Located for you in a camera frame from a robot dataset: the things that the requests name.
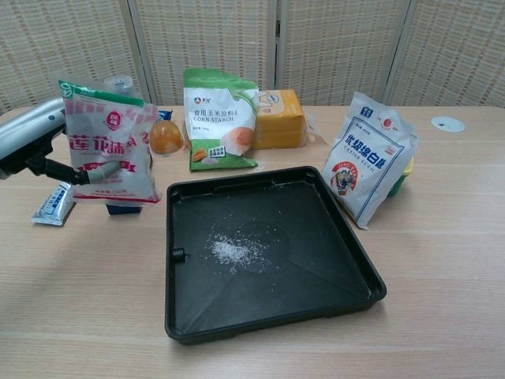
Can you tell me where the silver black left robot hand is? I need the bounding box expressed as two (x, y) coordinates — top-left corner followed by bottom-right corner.
(0, 97), (124, 186)

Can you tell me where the pink white powder bag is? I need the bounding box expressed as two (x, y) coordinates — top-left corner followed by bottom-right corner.
(58, 80), (163, 207)

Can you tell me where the white powder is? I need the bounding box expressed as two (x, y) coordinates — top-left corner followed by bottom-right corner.
(200, 220), (293, 277)

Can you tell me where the black plastic tray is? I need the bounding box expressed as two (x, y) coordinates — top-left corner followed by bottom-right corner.
(164, 165), (388, 347)

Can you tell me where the white blue toothpaste tube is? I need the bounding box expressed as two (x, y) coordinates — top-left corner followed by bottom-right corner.
(31, 183), (74, 227)

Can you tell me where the woven folding screen panel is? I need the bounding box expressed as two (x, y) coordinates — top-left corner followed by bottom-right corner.
(275, 0), (415, 107)
(384, 0), (505, 107)
(128, 0), (283, 107)
(0, 0), (153, 116)

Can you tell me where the dark blue floral box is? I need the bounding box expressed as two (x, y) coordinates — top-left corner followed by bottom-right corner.
(105, 201), (144, 216)

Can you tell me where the orange jelly cup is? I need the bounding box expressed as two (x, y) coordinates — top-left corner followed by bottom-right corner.
(148, 120), (185, 156)

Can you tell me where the green white corn starch bag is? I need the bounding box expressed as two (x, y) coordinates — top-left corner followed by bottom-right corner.
(182, 67), (260, 172)

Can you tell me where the yellow tissue pack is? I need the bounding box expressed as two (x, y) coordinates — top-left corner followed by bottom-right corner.
(250, 88), (328, 150)

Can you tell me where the white castor sugar bag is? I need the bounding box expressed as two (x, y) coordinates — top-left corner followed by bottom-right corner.
(320, 91), (420, 231)

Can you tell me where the yellow green plastic container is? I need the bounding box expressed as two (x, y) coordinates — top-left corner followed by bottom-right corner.
(388, 156), (415, 201)

